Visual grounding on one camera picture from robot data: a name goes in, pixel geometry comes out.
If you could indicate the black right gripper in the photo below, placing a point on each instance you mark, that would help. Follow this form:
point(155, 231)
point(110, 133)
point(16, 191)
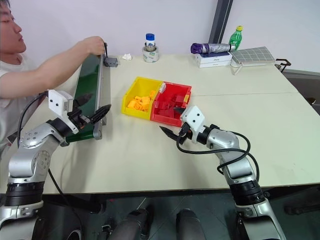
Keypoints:
point(185, 133)

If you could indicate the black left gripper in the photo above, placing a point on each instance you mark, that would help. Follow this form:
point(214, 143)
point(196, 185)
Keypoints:
point(79, 118)

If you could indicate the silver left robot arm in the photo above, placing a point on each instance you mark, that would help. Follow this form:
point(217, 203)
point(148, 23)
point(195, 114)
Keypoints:
point(30, 150)

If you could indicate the yellow plastic bin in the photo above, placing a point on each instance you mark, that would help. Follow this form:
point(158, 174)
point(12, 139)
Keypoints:
point(135, 86)

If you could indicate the green conveyor belt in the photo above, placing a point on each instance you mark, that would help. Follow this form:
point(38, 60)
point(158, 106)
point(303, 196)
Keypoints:
point(87, 82)

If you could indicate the red toy block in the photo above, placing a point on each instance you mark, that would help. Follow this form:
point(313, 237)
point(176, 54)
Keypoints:
point(179, 98)

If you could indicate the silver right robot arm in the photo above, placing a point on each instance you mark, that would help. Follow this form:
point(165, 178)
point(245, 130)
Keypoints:
point(230, 147)

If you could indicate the white bottle blue cap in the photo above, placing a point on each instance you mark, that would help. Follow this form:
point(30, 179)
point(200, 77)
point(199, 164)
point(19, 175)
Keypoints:
point(150, 41)

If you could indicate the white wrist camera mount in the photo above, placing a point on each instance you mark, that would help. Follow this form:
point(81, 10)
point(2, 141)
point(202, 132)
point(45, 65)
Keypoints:
point(195, 117)
point(58, 101)

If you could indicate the crumpled white tissue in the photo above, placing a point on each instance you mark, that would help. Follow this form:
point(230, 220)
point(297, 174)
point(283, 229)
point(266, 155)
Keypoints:
point(127, 57)

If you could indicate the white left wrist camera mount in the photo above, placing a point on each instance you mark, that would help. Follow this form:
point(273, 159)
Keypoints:
point(58, 101)

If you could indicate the green plastic bottle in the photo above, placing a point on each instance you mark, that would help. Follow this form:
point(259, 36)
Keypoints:
point(236, 37)

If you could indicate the person's right forearm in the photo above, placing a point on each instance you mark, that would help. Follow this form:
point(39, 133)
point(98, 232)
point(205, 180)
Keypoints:
point(42, 72)

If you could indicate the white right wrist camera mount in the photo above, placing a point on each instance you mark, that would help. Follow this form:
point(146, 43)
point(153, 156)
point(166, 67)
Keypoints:
point(195, 117)

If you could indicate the person's white shirt torso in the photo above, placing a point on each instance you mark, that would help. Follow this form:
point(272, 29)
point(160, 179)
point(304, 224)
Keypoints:
point(10, 110)

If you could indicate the white flat carton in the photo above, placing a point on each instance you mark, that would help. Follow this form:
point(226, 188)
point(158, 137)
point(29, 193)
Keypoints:
point(213, 57)
point(215, 64)

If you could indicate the yellow toy block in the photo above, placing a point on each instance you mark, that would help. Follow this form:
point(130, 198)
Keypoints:
point(133, 104)
point(143, 99)

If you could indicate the dark grey pillar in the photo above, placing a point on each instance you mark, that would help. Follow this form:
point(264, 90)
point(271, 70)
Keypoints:
point(221, 20)

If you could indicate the white tape roll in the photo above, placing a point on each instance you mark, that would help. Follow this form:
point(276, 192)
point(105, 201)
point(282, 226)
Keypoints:
point(151, 56)

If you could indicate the person's right hand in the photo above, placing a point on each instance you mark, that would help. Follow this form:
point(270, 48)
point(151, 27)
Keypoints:
point(95, 45)

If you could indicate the folded purple grey umbrella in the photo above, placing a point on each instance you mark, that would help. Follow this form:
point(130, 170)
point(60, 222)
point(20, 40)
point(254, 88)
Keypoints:
point(212, 47)

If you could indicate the person's head black hair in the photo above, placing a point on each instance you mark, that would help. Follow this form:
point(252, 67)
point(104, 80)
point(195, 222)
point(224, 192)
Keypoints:
point(10, 27)

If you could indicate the dark rounded shape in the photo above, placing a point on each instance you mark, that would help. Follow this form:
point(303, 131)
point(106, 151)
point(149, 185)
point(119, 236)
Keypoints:
point(133, 223)
point(188, 225)

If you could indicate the red plastic bin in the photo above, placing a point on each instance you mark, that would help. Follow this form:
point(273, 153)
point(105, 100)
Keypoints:
point(180, 87)

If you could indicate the black metal clamp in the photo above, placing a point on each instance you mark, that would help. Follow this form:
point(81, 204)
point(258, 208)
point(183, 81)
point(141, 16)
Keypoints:
point(283, 63)

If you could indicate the grey grid-patterned pouch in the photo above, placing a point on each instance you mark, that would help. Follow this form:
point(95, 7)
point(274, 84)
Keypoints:
point(253, 55)

